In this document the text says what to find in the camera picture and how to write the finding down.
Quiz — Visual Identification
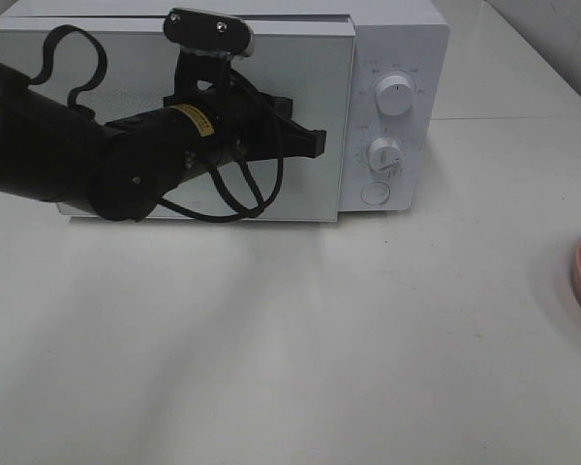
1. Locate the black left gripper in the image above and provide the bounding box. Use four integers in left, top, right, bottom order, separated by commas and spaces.
162, 51, 327, 170

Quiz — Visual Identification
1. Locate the white microwave door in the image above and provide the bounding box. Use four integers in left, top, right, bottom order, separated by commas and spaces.
0, 15, 357, 227

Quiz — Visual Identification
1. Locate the white timer knob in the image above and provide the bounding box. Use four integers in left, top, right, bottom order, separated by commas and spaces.
367, 138, 402, 173

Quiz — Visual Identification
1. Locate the round white door-release button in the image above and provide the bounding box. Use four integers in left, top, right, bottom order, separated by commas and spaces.
360, 182, 390, 205

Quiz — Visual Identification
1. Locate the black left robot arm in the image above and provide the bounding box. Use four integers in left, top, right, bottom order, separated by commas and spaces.
0, 59, 326, 223

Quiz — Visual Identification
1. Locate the white microwave oven body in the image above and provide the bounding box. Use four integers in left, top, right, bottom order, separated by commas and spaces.
0, 1, 449, 217

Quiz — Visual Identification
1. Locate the upper white power knob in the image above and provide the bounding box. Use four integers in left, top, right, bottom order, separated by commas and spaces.
374, 71, 415, 116

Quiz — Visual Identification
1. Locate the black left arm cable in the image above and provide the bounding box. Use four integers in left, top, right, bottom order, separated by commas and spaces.
28, 24, 287, 225

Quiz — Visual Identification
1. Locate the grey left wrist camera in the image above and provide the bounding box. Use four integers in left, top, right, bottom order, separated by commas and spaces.
163, 8, 254, 57

